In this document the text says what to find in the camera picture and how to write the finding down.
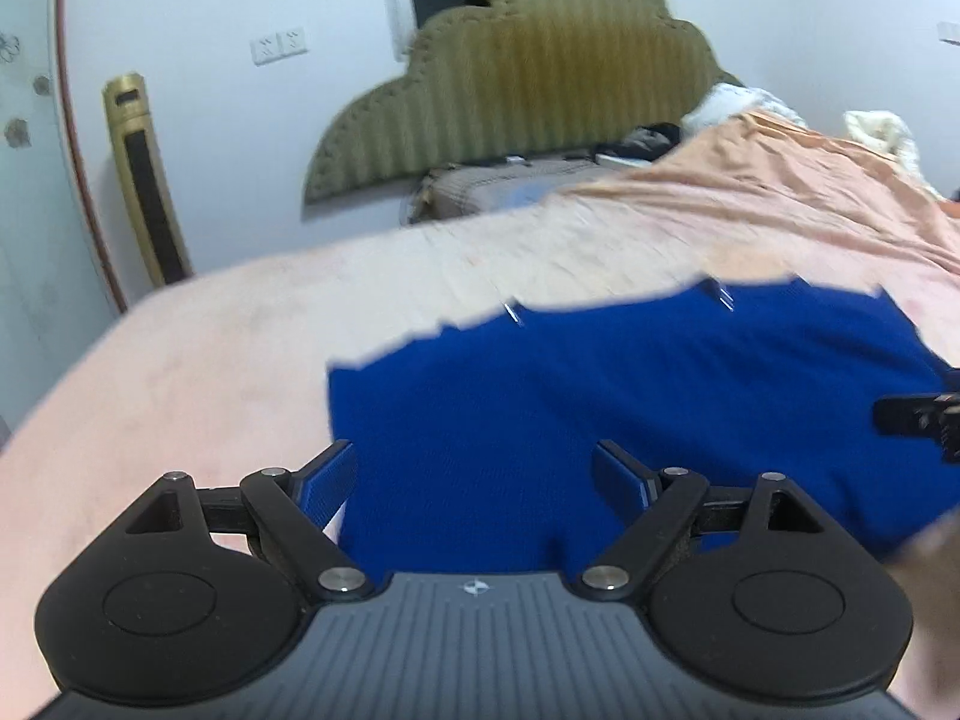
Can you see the white wall socket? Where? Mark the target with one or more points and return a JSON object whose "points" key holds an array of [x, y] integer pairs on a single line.
{"points": [[278, 45]]}

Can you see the white patterned pillow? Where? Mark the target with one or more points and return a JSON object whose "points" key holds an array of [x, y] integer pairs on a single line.
{"points": [[725, 100]]}

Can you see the olive striped headboard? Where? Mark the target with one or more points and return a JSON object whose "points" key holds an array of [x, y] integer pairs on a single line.
{"points": [[516, 78]]}

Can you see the red-framed glass door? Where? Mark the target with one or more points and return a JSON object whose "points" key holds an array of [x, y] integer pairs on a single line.
{"points": [[59, 291]]}

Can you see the blue knit garment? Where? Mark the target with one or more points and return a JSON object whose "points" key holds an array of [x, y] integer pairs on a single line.
{"points": [[475, 445]]}

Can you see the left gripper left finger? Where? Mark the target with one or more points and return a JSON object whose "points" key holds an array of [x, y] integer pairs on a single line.
{"points": [[192, 593]]}

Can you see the white light switch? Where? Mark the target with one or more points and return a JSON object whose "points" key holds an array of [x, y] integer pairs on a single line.
{"points": [[949, 33]]}

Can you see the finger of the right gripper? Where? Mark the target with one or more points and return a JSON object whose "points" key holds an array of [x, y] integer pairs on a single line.
{"points": [[934, 417]]}

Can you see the peach orange blanket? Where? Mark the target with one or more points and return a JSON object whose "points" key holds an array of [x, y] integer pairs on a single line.
{"points": [[760, 196]]}

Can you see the cream quilted comforter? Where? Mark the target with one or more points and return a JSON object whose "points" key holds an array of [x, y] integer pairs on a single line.
{"points": [[885, 132]]}

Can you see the gold tower fan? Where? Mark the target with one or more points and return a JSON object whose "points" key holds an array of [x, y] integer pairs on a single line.
{"points": [[143, 181]]}

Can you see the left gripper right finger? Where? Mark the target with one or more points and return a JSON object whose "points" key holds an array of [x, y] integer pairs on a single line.
{"points": [[756, 591]]}

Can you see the grey striped pillow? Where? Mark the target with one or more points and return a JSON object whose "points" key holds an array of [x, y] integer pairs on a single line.
{"points": [[455, 192]]}

